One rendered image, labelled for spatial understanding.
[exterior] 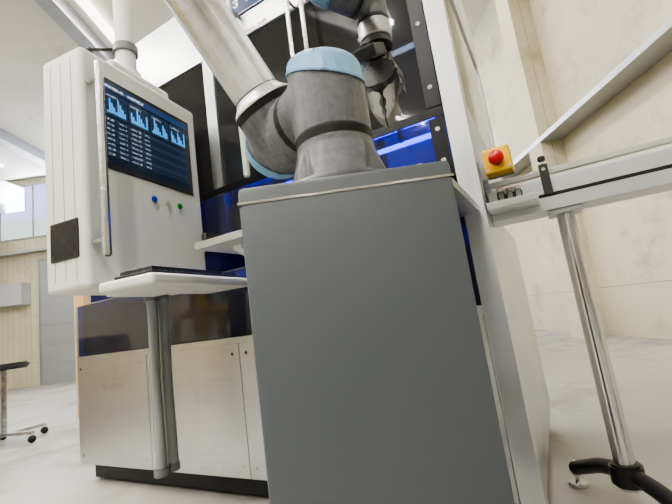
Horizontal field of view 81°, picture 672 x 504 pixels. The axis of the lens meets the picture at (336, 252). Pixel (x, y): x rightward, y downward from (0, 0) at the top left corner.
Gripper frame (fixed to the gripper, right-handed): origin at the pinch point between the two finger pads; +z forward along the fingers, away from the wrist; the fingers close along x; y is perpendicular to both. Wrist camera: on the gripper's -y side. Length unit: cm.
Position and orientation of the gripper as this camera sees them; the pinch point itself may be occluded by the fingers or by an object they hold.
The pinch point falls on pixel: (386, 121)
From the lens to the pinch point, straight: 91.0
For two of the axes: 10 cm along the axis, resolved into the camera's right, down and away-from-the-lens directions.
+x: -8.6, 2.0, 4.6
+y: 4.8, 0.7, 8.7
